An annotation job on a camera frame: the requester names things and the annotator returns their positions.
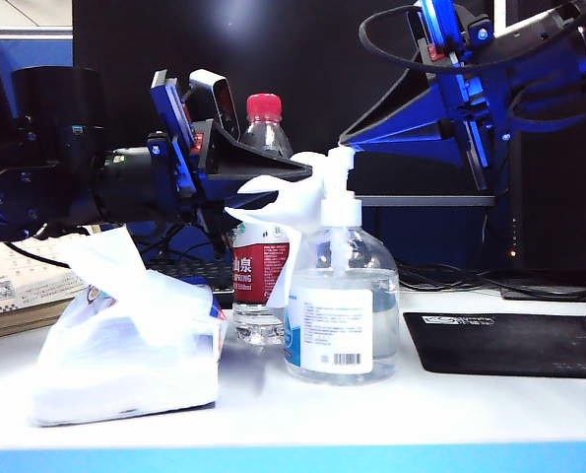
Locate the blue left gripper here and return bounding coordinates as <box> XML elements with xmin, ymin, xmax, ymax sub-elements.
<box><xmin>147</xmin><ymin>68</ymin><xmax>314</xmax><ymax>257</ymax></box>

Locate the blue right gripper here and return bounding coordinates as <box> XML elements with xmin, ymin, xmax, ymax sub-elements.
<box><xmin>339</xmin><ymin>0</ymin><xmax>513</xmax><ymax>192</ymax></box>

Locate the white tissue sheet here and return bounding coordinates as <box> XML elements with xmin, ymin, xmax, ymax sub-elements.
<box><xmin>58</xmin><ymin>226</ymin><xmax>149</xmax><ymax>306</ymax></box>
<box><xmin>223</xmin><ymin>150</ymin><xmax>336</xmax><ymax>311</ymax></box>

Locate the clear sanitizer pump bottle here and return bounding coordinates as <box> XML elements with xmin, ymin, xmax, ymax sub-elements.
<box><xmin>283</xmin><ymin>146</ymin><xmax>401</xmax><ymax>386</ymax></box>

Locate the white blue tissue pack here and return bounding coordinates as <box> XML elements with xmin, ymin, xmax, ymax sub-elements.
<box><xmin>29</xmin><ymin>268</ymin><xmax>229</xmax><ymax>428</ymax></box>

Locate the red-capped clear water bottle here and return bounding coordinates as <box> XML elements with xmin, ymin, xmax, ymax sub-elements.
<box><xmin>230</xmin><ymin>93</ymin><xmax>296</xmax><ymax>346</ymax></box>

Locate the blue office partition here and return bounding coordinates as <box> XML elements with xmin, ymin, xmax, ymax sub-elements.
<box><xmin>0</xmin><ymin>27</ymin><xmax>513</xmax><ymax>272</ymax></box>

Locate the black keyboard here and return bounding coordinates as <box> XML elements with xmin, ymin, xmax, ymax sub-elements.
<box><xmin>147</xmin><ymin>258</ymin><xmax>237</xmax><ymax>309</ymax></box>

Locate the large black monitor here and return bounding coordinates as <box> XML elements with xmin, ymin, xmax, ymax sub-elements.
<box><xmin>73</xmin><ymin>0</ymin><xmax>496</xmax><ymax>210</ymax></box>

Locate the black mouse pad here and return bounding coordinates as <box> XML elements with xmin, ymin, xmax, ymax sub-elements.
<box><xmin>403</xmin><ymin>311</ymin><xmax>586</xmax><ymax>380</ymax></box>

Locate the beige desk calendar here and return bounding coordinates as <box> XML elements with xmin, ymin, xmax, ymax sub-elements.
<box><xmin>0</xmin><ymin>236</ymin><xmax>90</xmax><ymax>341</ymax></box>

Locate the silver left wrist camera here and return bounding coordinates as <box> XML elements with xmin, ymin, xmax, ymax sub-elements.
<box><xmin>188</xmin><ymin>68</ymin><xmax>242</xmax><ymax>144</ymax></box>

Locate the black looped gripper cable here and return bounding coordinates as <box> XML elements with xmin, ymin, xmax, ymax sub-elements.
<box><xmin>358</xmin><ymin>3</ymin><xmax>586</xmax><ymax>75</ymax></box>

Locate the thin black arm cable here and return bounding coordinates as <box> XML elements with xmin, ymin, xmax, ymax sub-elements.
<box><xmin>4</xmin><ymin>239</ymin><xmax>72</xmax><ymax>270</ymax></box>

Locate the black monitor cable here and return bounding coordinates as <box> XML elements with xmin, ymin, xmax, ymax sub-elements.
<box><xmin>400</xmin><ymin>263</ymin><xmax>586</xmax><ymax>302</ymax></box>

